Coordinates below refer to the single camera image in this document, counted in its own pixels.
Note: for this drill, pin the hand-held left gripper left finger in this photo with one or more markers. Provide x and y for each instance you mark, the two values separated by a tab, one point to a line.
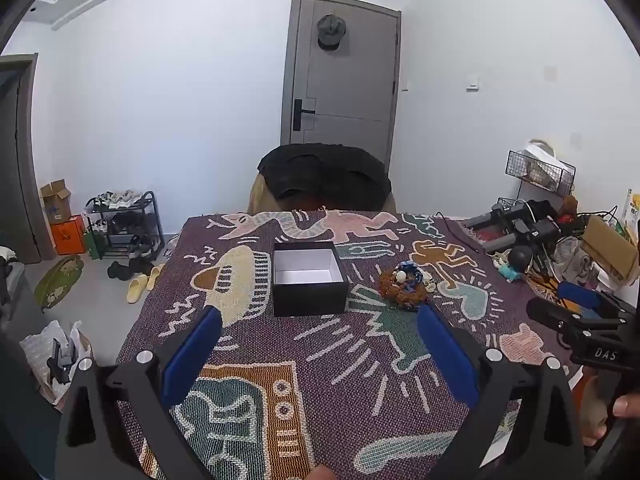
192	355

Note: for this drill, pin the small green bag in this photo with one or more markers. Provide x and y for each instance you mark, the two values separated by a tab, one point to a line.
92	245

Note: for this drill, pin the yellow green packet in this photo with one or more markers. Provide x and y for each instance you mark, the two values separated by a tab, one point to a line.
634	210

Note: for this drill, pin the blue jewelry piece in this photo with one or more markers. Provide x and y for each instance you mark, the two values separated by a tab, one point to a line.
415	274

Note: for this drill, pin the yellow slippers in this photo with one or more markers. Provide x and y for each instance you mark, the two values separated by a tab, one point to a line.
137	287

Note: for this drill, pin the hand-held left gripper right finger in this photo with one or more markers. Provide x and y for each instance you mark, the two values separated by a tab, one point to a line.
447	360

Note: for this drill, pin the black shoe rack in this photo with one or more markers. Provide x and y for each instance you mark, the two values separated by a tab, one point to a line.
150	220

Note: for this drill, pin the brown plush toy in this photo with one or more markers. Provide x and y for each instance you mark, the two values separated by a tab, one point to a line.
568	206

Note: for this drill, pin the orange box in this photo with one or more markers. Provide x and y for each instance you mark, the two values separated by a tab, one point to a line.
67	237

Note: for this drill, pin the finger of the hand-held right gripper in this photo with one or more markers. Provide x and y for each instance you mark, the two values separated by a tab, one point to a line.
545	312
580	294

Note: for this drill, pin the printed woven blanket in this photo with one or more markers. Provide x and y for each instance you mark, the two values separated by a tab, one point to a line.
320	360

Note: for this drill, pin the person's right hand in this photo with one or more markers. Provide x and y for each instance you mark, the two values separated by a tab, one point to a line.
625	406

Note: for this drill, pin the grey cap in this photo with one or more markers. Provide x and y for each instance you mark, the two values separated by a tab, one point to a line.
331	30

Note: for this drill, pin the open cardboard box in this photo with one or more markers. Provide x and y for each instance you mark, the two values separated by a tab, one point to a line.
56	205

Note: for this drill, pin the black cloth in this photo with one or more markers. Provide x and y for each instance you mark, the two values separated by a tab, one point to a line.
325	170

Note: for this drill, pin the black slippers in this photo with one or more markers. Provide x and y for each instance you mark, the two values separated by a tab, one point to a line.
122	270

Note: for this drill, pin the green floor bag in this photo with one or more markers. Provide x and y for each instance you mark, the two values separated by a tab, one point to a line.
57	280

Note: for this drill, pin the black box with white inside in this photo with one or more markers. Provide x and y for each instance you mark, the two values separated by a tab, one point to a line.
310	300

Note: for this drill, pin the tan chair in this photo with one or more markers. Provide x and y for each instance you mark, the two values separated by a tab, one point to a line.
257	195

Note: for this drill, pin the brown cardboard box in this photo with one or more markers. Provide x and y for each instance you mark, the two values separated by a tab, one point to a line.
607	245

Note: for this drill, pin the teal toy figure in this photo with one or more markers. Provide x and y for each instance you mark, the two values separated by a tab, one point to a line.
515	265

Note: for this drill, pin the white bag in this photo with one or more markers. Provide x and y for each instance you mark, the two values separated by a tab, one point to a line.
542	152

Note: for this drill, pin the white light switch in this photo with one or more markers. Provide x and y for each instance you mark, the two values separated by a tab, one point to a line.
473	83

